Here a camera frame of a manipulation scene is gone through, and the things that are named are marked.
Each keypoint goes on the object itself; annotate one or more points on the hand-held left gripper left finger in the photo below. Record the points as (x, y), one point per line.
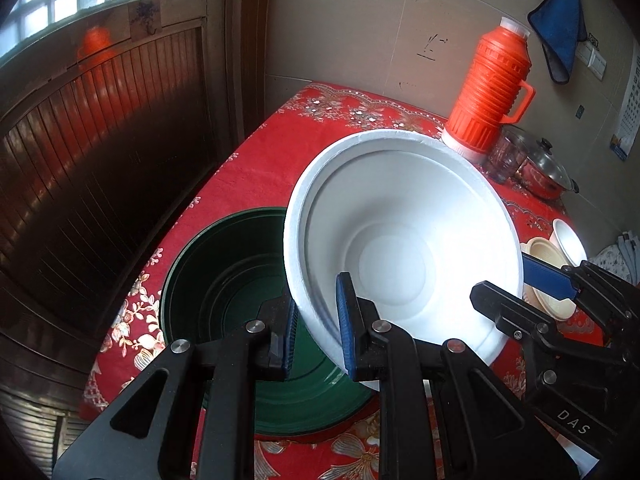
(289, 342)

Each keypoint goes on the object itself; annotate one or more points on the dark wooden door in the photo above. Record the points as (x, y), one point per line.
(100, 185)

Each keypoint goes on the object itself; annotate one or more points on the red pot with glass lid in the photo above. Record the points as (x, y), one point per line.
(545, 170)

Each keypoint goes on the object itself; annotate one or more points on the large white bowl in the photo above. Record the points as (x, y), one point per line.
(400, 220)

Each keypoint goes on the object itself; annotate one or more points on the clear glass cup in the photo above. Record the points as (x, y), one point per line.
(505, 160)

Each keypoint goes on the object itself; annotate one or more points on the small dark wall sticker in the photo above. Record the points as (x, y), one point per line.
(580, 111)

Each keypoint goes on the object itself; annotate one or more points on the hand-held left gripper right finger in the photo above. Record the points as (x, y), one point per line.
(345, 325)

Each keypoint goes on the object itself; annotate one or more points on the cream strainer basket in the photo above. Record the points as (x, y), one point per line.
(542, 252)

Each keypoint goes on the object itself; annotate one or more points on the small white bowl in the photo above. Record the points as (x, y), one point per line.
(570, 242)

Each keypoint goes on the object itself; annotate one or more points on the white wall switch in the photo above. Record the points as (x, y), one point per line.
(592, 60)

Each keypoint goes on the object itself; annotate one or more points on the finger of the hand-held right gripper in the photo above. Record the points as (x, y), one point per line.
(505, 307)
(547, 275)

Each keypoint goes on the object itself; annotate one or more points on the grey patterned cloth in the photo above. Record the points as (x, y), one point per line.
(617, 257)

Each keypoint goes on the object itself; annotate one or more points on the red floral tablecloth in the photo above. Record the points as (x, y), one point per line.
(280, 160)

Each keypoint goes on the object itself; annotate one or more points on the orange thermos flask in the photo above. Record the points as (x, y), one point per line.
(490, 85)

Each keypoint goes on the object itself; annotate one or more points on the blue hanging cloth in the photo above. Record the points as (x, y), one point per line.
(560, 25)

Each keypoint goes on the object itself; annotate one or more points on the wall poster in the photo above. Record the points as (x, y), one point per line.
(627, 120)

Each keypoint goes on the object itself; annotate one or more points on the green plastic bowl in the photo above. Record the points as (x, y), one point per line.
(225, 280)

